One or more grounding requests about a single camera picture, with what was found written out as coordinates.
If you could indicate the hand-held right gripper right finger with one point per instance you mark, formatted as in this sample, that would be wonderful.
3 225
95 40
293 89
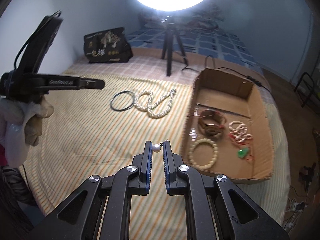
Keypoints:
166 165

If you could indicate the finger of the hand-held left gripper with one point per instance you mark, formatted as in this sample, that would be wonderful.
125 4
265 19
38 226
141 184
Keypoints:
65 82

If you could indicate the black clothes rack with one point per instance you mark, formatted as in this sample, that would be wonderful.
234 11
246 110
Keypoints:
303 90

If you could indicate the cardboard box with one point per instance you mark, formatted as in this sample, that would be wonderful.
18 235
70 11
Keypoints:
260 135

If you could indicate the white power strip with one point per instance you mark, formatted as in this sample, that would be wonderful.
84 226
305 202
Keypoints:
298 206

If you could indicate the white pearl earring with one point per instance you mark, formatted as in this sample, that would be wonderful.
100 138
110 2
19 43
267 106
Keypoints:
156 148

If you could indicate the floral pillow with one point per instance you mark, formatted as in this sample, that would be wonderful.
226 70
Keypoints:
205 17

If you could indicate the black tripod stand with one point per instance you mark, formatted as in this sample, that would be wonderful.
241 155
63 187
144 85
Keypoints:
170 50

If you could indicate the person's dark striped clothing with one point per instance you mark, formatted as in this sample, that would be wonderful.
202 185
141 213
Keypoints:
12 195

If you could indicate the blue patterned quilt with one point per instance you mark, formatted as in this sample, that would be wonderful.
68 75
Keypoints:
212 42

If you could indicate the black bangle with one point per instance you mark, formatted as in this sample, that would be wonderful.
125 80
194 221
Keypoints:
112 105

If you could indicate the black clamp stand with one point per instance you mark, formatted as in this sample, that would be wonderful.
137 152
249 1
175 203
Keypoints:
307 176

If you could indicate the striped yellow blanket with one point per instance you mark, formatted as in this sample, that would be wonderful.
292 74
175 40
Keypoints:
100 140

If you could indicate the plaid bed sheet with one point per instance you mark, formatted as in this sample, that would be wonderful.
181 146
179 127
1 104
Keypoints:
150 65

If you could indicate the black printed bag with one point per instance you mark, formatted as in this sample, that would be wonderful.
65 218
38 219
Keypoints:
107 47

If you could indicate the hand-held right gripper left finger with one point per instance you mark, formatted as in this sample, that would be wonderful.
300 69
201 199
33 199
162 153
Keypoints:
149 160

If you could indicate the person's left forearm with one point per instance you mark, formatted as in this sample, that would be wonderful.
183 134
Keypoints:
12 147

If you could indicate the person's left hand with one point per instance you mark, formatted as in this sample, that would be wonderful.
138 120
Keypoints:
32 120

